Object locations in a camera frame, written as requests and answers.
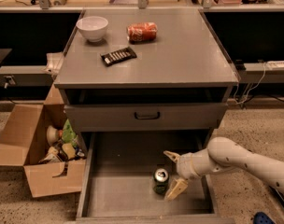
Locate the white power strip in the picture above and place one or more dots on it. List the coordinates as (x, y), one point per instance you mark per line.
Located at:
(275, 65)

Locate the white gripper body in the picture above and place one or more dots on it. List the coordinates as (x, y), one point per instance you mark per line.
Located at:
(185, 168)

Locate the blue shoe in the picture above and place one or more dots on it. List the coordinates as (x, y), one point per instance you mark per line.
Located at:
(262, 218)

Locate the green soda can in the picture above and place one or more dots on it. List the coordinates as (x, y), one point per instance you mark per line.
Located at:
(160, 181)

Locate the open grey middle drawer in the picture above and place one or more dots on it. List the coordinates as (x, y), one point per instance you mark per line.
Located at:
(118, 181)

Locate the green chip bag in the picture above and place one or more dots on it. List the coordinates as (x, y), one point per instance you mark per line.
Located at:
(68, 135)

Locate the white bowl in box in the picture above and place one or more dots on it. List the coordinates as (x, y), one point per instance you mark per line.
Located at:
(52, 135)

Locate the cardboard box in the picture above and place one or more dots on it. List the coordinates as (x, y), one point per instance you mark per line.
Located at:
(23, 143)

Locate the closed grey top drawer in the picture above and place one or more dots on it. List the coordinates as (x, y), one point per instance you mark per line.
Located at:
(118, 118)

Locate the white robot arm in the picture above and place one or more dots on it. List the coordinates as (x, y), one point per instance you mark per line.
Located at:
(223, 155)

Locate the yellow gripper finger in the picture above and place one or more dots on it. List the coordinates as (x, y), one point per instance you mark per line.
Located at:
(177, 186)
(173, 156)

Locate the black snack bar wrapper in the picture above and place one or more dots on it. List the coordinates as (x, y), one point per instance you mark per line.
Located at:
(118, 56)

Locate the red soda can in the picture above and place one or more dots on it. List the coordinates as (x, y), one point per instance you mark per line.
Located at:
(143, 31)

